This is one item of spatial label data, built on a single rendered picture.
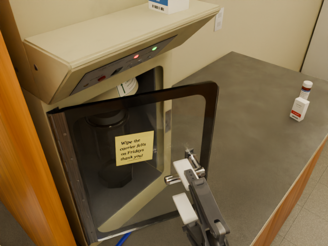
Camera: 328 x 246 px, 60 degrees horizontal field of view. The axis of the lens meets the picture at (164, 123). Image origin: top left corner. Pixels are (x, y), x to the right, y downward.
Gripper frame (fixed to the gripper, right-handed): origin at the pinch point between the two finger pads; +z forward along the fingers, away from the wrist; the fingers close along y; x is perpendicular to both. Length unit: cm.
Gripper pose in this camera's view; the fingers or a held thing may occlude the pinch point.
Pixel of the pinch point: (183, 186)
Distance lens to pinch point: 59.0
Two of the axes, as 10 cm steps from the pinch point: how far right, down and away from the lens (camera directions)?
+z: -3.4, -5.9, 7.4
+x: -9.4, 2.1, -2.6
